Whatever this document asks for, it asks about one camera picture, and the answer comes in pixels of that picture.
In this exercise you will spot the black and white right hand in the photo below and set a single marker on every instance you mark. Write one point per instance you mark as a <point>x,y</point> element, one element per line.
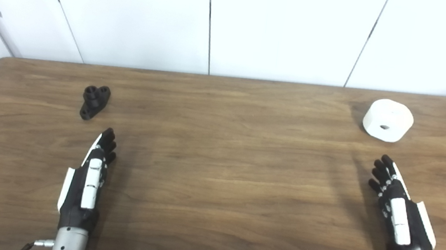
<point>399,222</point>

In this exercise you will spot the black and white left hand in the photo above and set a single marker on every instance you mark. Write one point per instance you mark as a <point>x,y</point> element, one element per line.
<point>90,185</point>

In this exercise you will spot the black flanged holder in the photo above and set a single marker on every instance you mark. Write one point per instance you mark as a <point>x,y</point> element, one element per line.
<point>93,101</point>

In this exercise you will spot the round white piece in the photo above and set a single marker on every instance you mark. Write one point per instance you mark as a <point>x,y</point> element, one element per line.
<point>387,117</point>

